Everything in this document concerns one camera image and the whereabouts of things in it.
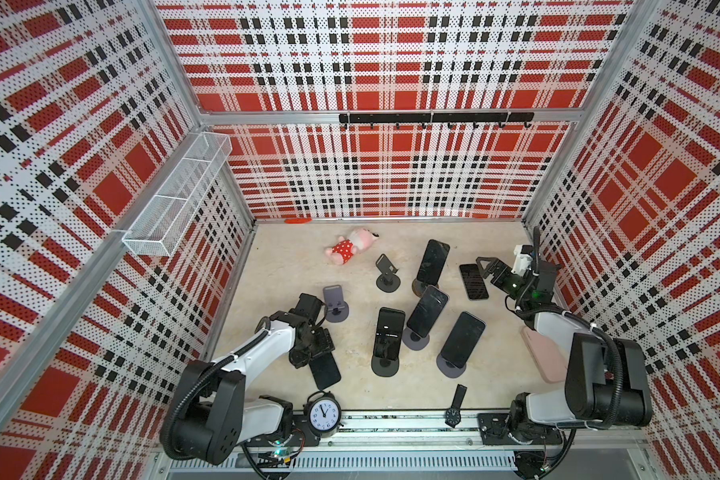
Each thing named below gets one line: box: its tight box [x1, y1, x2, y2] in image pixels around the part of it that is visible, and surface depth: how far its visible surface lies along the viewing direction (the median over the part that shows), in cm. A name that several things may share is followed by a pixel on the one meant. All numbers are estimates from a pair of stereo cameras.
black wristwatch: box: [444, 384, 467, 428], surface depth 78 cm
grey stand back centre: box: [376, 253, 401, 293], surface depth 101 cm
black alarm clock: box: [303, 390, 344, 438], surface depth 75 cm
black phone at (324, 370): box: [308, 352, 341, 390], surface depth 84 cm
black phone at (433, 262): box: [416, 239, 450, 286], surface depth 95 cm
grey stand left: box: [323, 284, 349, 323], surface depth 93 cm
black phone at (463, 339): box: [440, 311, 486, 368], surface depth 79 cm
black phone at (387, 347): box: [371, 307, 406, 377], surface depth 81 cm
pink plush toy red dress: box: [325, 227, 380, 266], surface depth 107 cm
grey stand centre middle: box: [402, 327, 430, 351], surface depth 90 cm
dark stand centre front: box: [371, 346, 400, 377], surface depth 86 cm
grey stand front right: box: [436, 353, 467, 379], surface depth 85 cm
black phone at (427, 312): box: [406, 285, 450, 339], surface depth 84 cm
